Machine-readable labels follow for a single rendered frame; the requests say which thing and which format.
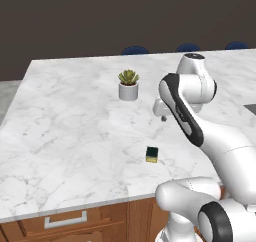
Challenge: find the succulent in white pot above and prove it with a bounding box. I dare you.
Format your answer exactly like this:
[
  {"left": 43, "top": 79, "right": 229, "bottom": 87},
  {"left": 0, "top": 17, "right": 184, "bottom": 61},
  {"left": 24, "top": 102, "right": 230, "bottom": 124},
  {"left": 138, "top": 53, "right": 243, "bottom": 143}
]
[{"left": 117, "top": 69, "right": 141, "bottom": 102}]

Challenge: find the green and yellow sponge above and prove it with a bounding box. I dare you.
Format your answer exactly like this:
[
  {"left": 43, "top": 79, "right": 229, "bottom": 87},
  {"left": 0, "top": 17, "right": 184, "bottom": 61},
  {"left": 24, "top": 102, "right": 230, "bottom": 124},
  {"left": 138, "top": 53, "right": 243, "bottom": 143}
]
[{"left": 145, "top": 146, "right": 160, "bottom": 164}]

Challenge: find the wooden drawer front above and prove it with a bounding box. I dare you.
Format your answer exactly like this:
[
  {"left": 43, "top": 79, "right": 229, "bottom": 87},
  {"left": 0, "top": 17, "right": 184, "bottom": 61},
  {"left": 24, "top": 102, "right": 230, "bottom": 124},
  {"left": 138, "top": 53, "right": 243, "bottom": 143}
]
[{"left": 0, "top": 202, "right": 129, "bottom": 242}]

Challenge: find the silver drawer handle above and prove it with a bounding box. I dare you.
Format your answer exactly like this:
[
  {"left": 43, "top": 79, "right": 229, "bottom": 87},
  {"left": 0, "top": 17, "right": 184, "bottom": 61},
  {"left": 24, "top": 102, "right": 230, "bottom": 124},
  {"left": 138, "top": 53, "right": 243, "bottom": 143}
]
[{"left": 43, "top": 210, "right": 89, "bottom": 230}]

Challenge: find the wooden cabinet door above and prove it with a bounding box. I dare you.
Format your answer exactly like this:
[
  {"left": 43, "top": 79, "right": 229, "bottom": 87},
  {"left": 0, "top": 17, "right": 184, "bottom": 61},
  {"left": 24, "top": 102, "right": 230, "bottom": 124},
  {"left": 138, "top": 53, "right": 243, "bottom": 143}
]
[{"left": 128, "top": 197, "right": 171, "bottom": 242}]

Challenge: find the blue stool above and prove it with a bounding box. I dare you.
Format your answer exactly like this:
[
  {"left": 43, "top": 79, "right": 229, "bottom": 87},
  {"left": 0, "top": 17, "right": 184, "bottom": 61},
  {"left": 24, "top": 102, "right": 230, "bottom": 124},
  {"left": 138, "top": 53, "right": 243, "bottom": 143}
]
[
  {"left": 120, "top": 45, "right": 150, "bottom": 56},
  {"left": 175, "top": 42, "right": 202, "bottom": 53},
  {"left": 224, "top": 40, "right": 250, "bottom": 51}
]

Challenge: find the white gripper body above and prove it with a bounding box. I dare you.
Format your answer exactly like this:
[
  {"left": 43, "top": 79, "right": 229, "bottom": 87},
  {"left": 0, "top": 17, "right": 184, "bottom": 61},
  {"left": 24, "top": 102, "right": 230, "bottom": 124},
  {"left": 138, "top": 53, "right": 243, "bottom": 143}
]
[{"left": 152, "top": 97, "right": 174, "bottom": 118}]

